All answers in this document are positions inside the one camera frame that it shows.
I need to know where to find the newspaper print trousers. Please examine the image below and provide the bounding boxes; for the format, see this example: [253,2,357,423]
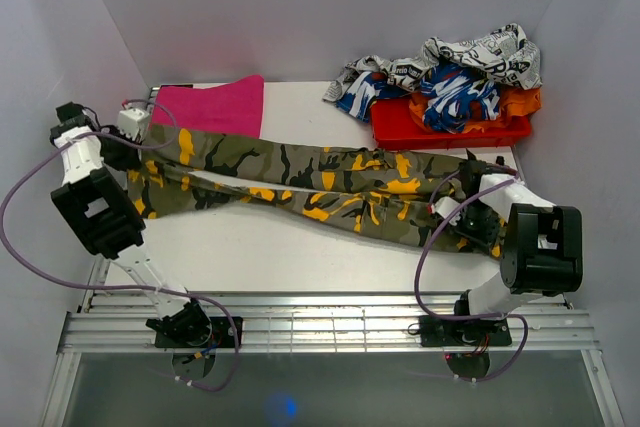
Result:
[323,23,542,103]

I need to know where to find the aluminium table frame rail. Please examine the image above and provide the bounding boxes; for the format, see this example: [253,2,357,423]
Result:
[39,85,626,427]

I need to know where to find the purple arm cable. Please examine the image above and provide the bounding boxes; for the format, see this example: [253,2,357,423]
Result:
[413,166,531,383]
[0,99,242,393]

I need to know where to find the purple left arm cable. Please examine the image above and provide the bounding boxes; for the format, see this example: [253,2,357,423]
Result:
[0,99,242,393]

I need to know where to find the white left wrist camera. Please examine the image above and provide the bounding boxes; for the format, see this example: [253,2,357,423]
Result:
[116,102,151,143]

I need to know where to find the folded pink trousers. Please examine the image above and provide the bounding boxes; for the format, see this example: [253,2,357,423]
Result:
[155,75,265,138]

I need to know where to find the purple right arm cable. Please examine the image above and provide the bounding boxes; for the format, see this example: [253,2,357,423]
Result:
[413,166,531,383]

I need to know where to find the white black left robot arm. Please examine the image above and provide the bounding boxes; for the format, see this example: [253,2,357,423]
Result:
[50,102,213,347]

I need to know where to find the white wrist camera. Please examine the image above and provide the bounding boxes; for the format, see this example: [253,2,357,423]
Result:
[116,102,151,143]
[430,197,465,226]

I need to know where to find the camouflage yellow green trousers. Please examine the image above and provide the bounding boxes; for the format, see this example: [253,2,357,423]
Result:
[124,122,504,259]

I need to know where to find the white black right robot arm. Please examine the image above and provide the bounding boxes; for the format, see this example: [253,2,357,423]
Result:
[451,153,584,344]

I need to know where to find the blue white patterned trousers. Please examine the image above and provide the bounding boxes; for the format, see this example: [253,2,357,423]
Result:
[333,62,506,134]

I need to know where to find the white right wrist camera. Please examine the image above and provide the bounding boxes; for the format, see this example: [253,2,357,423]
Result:
[430,197,465,226]

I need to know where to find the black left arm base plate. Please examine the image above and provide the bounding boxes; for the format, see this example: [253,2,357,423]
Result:
[153,316,244,349]

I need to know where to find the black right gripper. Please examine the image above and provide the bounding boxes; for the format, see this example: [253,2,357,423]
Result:
[450,199,501,255]

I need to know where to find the red plastic tray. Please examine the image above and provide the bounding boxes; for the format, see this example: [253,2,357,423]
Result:
[370,96,533,150]

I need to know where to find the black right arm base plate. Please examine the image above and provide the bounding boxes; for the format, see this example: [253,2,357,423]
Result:
[418,315,512,347]

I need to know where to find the orange trousers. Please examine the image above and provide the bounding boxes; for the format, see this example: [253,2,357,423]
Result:
[409,86,542,134]

